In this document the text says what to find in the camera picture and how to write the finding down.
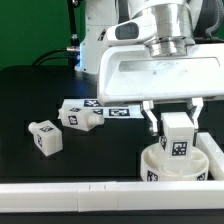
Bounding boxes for white front barrier rail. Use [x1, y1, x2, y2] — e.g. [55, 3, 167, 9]
[0, 181, 224, 213]

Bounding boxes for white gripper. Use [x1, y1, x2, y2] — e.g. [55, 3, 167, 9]
[97, 16, 224, 136]

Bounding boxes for white right barrier rail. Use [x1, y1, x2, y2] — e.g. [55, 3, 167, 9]
[196, 132, 224, 181]

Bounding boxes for black pole with connector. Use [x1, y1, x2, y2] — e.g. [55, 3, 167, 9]
[67, 0, 81, 68]

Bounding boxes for black cables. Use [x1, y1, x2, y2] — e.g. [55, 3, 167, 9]
[31, 48, 78, 66]

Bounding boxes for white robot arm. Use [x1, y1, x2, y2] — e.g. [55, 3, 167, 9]
[75, 0, 224, 134]

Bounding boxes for white barrier rail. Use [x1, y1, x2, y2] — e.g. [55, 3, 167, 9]
[0, 181, 224, 213]
[196, 132, 224, 181]

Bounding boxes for white round stool seat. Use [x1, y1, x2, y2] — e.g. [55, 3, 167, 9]
[140, 143, 209, 182]

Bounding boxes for paper sheet with markers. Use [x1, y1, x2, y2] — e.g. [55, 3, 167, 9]
[62, 99, 143, 119]

